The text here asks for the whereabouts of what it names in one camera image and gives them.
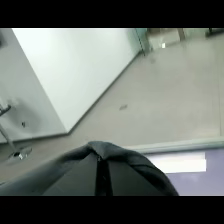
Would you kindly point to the silver frame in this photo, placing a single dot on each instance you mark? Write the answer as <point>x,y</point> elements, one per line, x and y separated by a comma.
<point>186,145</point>

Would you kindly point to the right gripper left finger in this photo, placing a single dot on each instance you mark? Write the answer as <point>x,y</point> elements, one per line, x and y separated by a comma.
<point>80,176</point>

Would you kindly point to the black garment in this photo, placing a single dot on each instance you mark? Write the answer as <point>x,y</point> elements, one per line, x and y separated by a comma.
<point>133,160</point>

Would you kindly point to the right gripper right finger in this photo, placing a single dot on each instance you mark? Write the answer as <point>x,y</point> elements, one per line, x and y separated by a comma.
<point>130,180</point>

